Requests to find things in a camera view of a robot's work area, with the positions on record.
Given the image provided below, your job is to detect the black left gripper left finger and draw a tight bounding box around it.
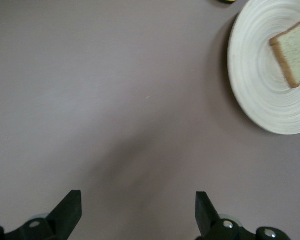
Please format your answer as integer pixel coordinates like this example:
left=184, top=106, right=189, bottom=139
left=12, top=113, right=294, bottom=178
left=0, top=190, right=82, bottom=240

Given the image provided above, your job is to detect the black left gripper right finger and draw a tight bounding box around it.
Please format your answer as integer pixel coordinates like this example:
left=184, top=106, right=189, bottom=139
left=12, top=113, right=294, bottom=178
left=195, top=191, right=291, bottom=240

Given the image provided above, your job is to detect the round wooden plate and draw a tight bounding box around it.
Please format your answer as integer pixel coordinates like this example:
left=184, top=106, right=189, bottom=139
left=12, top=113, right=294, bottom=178
left=227, top=0, right=300, bottom=136

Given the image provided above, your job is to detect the brown-crusted bread slice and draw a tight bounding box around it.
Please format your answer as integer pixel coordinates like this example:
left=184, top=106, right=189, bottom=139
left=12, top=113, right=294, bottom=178
left=269, top=16, right=300, bottom=89

